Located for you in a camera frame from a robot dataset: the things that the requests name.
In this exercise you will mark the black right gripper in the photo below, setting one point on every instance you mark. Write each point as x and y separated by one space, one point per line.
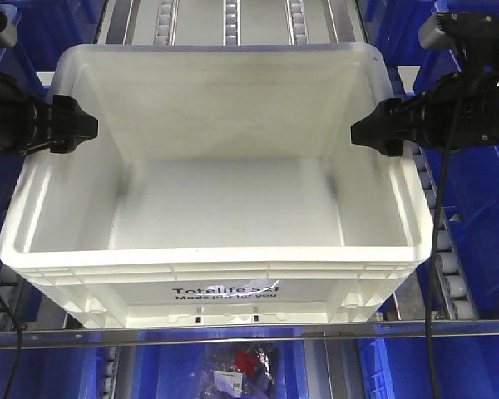
457 113

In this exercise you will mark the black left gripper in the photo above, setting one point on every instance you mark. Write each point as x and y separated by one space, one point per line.
24 121

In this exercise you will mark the white plastic tote bin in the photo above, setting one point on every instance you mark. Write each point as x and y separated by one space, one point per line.
222 188

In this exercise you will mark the blue bin left shelf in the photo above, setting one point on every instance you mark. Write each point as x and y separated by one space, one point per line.
14 61

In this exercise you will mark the blue bin shelf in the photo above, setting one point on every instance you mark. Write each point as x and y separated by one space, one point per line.
14 61
473 178

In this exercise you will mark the blue bin right shelf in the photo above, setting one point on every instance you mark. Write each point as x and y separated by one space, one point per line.
473 178

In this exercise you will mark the blue bin lower left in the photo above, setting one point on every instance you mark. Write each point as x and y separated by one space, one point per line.
51 373

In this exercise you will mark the blue bin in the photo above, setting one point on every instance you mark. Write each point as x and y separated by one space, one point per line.
173 371
51 373
467 367

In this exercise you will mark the blue bin lower right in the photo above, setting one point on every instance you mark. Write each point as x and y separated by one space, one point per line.
467 367

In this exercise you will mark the blue bin lower center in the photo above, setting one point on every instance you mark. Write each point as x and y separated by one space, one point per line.
173 371

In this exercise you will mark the right roller track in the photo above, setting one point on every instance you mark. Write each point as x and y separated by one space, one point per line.
447 289

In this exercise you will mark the roller track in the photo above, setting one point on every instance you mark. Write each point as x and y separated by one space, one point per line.
447 289
0 299

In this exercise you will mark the left roller track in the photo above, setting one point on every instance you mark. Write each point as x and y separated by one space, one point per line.
0 299

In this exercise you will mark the plastic bag with parts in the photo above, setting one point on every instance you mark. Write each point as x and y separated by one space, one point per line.
241 370

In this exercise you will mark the grey camera right wrist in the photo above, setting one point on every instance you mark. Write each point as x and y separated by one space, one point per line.
435 33

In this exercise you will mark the grey camera wrist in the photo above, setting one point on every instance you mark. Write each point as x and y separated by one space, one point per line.
435 33
4 31

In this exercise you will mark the grey camera left wrist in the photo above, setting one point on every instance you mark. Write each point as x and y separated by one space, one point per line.
4 31

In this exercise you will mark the steel shelf front rail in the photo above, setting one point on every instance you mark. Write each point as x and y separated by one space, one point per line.
68 338

